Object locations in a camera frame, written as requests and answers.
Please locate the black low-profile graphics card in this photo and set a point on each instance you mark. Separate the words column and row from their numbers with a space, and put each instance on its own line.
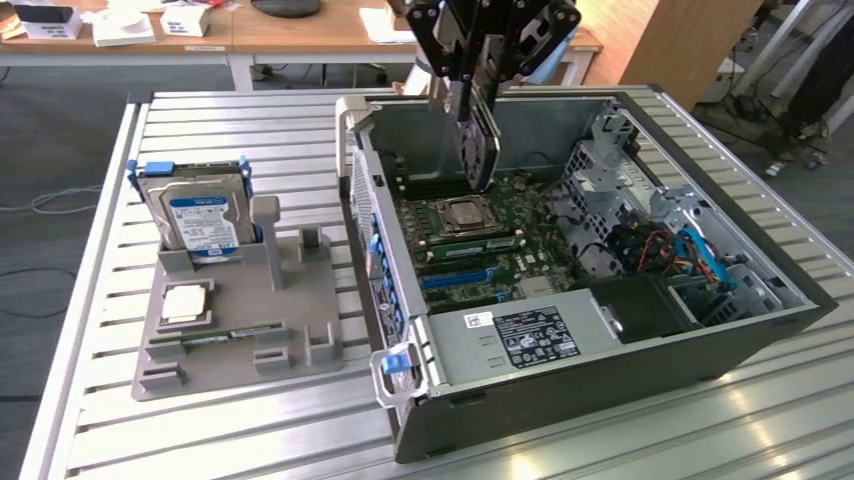
column 483, row 150

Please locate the white paper stack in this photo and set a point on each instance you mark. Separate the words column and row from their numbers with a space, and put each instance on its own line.
column 388, row 27

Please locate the dark round object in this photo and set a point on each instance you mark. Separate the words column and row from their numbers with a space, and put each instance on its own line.
column 288, row 7

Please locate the light wooden cabinet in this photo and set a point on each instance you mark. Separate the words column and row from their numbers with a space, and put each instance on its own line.
column 695, row 45

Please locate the white device red dot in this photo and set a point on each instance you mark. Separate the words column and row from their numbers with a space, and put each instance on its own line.
column 723, row 82

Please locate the silver metal disk bay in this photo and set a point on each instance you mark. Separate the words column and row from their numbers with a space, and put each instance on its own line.
column 601, row 180

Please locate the white labelled box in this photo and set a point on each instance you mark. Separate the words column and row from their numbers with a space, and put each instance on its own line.
column 186, row 22

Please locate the installed silver CPU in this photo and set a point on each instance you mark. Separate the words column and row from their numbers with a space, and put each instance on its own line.
column 471, row 215

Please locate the metal CPU socket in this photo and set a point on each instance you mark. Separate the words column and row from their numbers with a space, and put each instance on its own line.
column 444, row 220

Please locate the black wheeled stand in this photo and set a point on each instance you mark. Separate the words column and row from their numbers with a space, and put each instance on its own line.
column 795, row 135

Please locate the green motherboard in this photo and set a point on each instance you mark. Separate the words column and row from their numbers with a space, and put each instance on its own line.
column 535, row 240

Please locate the white box with roll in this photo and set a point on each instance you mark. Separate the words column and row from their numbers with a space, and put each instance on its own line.
column 124, row 32

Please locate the blue expansion slot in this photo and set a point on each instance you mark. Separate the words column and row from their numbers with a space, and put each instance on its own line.
column 461, row 281

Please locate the hard disk in blue caddy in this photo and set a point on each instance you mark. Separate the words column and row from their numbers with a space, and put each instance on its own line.
column 201, row 220

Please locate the silver chipset heatsink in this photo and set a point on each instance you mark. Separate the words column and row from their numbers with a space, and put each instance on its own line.
column 537, row 286

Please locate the white box with black item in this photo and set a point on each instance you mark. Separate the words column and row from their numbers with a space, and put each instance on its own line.
column 50, row 27

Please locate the gray plastic parts rack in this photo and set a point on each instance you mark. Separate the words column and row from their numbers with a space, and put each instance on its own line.
column 241, row 310

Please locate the silver power supply unit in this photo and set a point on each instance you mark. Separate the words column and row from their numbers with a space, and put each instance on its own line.
column 468, row 345

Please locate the loose silver CPU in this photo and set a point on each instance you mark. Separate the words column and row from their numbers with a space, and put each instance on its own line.
column 184, row 305

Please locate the blue case latch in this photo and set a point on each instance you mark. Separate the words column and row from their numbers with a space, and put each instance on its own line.
column 394, row 363

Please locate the loose green RAM stick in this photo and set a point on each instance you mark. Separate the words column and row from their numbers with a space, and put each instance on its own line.
column 208, row 337

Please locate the open black PC case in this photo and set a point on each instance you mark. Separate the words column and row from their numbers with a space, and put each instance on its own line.
column 601, row 400

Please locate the white table frame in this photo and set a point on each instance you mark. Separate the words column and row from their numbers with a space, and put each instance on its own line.
column 772, row 50

